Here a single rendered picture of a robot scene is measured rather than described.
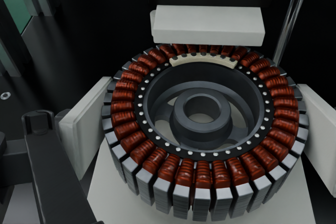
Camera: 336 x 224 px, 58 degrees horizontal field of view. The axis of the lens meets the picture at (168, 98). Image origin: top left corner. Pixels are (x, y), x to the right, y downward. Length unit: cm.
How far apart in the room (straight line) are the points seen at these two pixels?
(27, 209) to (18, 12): 29
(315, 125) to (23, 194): 20
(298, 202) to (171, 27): 14
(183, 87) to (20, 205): 14
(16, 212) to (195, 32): 17
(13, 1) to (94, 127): 35
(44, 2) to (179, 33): 25
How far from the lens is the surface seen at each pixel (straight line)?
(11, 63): 32
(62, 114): 16
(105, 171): 23
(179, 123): 17
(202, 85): 20
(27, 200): 25
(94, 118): 16
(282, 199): 23
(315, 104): 17
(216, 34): 17
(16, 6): 48
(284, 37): 24
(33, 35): 38
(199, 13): 18
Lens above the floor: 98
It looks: 50 degrees down
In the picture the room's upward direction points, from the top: 2 degrees counter-clockwise
